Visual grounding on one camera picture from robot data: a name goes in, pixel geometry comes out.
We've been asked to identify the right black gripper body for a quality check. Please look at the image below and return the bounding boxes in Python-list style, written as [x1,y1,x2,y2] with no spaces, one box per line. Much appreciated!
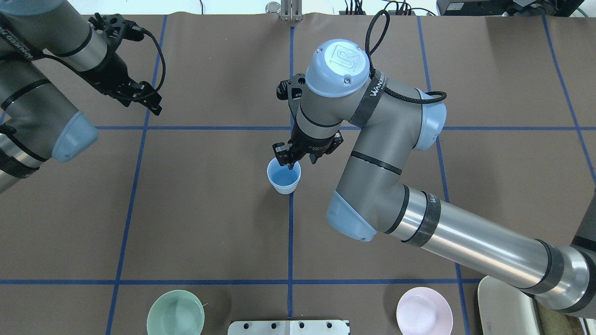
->
[289,126,344,163]

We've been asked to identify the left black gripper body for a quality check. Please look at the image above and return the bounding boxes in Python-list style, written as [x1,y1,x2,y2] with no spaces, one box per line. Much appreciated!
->
[83,48,157,107]

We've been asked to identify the blue cup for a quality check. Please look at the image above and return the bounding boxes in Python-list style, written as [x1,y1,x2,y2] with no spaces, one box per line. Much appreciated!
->
[271,181,298,195]
[266,158,301,187]

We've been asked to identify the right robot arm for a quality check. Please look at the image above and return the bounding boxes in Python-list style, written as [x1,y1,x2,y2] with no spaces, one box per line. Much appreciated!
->
[273,40,595,318]

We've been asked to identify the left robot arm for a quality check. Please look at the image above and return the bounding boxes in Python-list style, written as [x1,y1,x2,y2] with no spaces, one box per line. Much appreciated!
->
[0,0,165,192]

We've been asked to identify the pink bowl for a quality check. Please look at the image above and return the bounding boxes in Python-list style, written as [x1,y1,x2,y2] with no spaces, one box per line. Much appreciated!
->
[396,287,454,335]

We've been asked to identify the green bowl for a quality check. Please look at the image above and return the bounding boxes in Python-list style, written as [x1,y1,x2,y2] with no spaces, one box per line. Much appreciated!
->
[146,290,206,335]

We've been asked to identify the cream toaster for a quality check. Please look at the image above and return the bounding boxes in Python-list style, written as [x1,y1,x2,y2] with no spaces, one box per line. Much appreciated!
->
[477,276,542,335]

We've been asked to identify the toast slice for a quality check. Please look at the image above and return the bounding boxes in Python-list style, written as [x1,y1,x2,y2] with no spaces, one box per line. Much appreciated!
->
[536,303,596,335]

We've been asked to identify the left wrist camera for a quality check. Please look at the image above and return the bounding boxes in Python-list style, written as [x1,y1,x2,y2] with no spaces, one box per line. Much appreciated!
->
[88,13,145,50]

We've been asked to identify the aluminium frame post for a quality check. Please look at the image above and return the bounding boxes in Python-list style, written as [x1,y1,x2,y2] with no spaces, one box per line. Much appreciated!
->
[279,0,304,22]

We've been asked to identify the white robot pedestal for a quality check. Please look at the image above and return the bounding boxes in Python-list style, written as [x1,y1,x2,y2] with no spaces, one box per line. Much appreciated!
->
[227,320,351,335]

